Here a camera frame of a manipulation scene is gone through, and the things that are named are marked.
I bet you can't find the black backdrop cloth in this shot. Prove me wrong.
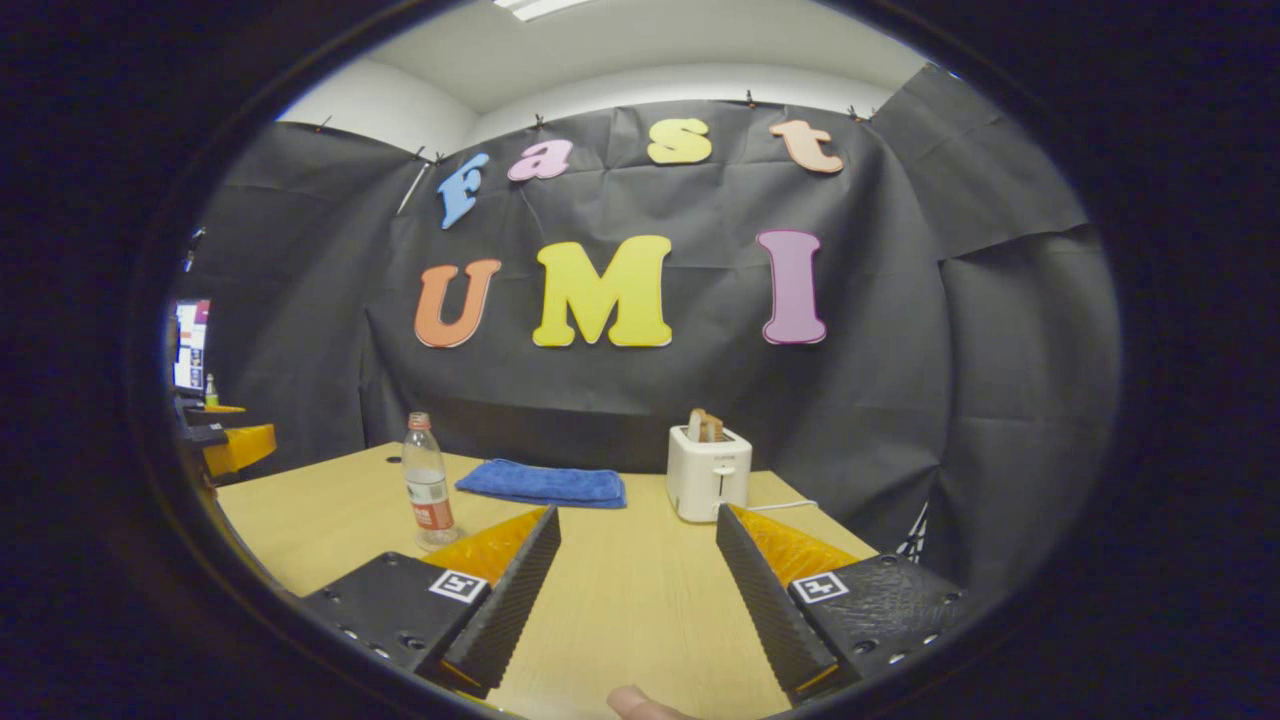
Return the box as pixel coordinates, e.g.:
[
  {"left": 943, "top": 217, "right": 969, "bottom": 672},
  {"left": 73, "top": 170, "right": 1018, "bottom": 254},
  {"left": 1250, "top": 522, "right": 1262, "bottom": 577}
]
[{"left": 185, "top": 65, "right": 1121, "bottom": 601}]

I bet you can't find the ceiling light panel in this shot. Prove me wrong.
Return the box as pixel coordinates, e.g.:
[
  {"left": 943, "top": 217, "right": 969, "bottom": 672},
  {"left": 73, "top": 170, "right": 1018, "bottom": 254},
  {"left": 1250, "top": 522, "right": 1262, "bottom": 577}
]
[{"left": 493, "top": 0, "right": 591, "bottom": 23}]

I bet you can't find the computer monitor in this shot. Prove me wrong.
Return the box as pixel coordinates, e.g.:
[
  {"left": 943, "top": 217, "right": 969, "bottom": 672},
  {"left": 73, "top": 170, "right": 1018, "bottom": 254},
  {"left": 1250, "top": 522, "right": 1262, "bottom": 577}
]
[{"left": 172, "top": 298, "right": 212, "bottom": 391}]

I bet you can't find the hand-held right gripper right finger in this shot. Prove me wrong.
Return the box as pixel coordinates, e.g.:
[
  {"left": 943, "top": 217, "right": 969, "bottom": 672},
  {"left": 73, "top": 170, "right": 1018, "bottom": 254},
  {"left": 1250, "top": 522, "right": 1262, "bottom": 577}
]
[{"left": 715, "top": 503, "right": 971, "bottom": 703}]

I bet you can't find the white toaster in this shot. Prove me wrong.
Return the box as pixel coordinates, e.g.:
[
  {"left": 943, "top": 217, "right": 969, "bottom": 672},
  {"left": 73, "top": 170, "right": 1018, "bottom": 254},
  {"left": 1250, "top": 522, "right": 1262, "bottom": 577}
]
[{"left": 666, "top": 425, "right": 753, "bottom": 524}]

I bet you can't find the clear plastic water bottle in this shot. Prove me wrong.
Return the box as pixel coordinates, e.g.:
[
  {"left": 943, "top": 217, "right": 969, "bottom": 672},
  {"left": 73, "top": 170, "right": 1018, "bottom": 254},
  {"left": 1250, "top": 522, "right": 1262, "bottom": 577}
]
[{"left": 401, "top": 412, "right": 463, "bottom": 552}]

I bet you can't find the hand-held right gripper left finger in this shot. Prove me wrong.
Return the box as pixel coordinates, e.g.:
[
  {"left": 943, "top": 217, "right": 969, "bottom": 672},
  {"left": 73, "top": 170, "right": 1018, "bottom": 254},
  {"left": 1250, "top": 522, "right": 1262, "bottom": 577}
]
[{"left": 300, "top": 505, "right": 561, "bottom": 699}]

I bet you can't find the blue folded towel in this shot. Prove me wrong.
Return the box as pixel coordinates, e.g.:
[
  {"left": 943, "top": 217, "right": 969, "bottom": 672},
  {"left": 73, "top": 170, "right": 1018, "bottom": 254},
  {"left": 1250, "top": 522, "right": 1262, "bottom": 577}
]
[{"left": 455, "top": 458, "right": 628, "bottom": 510}]

